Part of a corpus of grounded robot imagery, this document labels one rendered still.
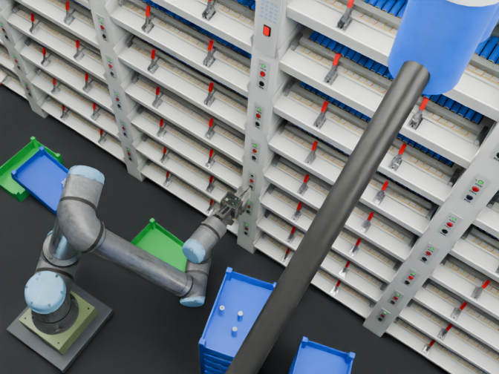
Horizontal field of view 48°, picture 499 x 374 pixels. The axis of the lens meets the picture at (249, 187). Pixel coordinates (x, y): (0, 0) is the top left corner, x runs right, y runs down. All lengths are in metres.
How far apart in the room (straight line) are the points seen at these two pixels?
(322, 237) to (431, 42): 0.17
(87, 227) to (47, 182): 1.22
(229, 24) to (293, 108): 0.33
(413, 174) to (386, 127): 1.28
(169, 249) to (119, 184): 0.47
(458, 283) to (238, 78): 1.03
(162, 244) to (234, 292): 0.73
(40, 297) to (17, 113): 1.38
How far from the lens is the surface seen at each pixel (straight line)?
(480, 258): 1.90
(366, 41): 1.47
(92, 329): 2.56
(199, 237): 2.04
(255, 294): 2.11
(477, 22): 0.44
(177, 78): 2.14
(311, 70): 1.65
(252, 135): 1.98
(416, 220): 1.89
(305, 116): 1.79
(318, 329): 2.61
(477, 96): 1.44
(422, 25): 0.44
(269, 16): 1.58
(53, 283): 2.28
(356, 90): 1.62
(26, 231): 2.91
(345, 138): 1.76
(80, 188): 1.80
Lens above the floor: 2.43
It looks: 57 degrees down
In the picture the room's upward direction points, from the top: 6 degrees clockwise
